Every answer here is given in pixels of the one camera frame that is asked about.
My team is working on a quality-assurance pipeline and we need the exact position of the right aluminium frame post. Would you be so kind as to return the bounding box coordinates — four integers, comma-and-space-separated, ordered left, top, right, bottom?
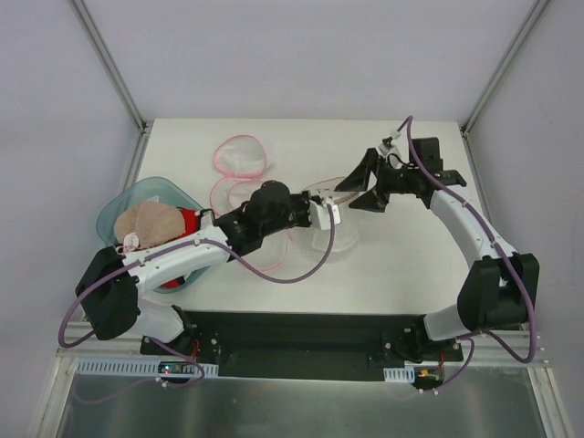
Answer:
461, 0, 553, 139

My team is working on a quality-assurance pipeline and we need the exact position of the pink-trimmed white mesh bag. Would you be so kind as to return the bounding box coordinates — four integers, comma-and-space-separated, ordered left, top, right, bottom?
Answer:
213, 134, 275, 179

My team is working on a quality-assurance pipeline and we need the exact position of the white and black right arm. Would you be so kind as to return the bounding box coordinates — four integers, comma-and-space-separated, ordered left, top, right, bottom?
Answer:
335, 137, 539, 360

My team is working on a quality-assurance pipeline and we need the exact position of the white black-trimmed bra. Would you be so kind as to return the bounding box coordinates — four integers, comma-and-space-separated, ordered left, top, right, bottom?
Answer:
195, 208, 215, 231

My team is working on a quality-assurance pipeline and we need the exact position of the aluminium frame post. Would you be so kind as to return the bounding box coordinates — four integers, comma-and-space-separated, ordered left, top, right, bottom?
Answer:
461, 0, 553, 139
68, 0, 148, 132

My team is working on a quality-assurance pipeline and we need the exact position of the beige bra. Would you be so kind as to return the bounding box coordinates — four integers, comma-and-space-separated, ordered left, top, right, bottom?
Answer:
113, 201, 186, 250

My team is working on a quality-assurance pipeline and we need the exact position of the pink-trimmed mesh bag middle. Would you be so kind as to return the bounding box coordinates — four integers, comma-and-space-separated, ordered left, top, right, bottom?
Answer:
209, 177, 263, 216

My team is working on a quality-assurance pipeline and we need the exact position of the teal plastic basket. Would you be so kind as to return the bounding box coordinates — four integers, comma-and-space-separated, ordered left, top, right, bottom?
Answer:
96, 177, 206, 293

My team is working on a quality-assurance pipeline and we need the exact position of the pink-trimmed mesh bag front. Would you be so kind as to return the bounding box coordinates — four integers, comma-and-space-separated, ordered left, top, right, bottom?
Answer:
245, 232, 290, 272

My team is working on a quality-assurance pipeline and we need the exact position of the red bra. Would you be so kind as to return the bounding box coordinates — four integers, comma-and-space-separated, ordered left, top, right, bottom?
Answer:
161, 207, 200, 290

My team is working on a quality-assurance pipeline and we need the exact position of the white slotted cable duct left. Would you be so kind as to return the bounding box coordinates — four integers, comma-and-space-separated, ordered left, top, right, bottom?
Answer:
77, 359, 219, 379

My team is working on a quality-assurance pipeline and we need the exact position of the left aluminium frame post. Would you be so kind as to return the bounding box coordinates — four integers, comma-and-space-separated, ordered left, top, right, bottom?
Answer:
68, 0, 148, 132

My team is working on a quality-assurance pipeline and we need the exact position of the white slotted cable duct right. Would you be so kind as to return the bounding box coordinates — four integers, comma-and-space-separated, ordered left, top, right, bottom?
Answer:
383, 366, 415, 384

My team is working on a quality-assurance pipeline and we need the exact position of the white slotted cable duct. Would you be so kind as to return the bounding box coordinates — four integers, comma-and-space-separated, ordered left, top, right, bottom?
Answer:
77, 359, 219, 379
383, 366, 415, 384

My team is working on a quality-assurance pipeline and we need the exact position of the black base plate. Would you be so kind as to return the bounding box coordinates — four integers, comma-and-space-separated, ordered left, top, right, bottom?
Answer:
139, 306, 474, 381

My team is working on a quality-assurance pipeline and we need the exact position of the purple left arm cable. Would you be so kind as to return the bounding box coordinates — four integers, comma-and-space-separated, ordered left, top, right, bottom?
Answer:
57, 203, 339, 387

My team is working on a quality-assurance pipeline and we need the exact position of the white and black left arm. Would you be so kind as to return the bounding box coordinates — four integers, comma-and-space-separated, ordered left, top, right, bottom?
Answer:
73, 181, 341, 355

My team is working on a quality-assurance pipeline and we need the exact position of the cream mesh laundry bag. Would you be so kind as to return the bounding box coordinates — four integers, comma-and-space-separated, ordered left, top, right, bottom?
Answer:
288, 177, 360, 253

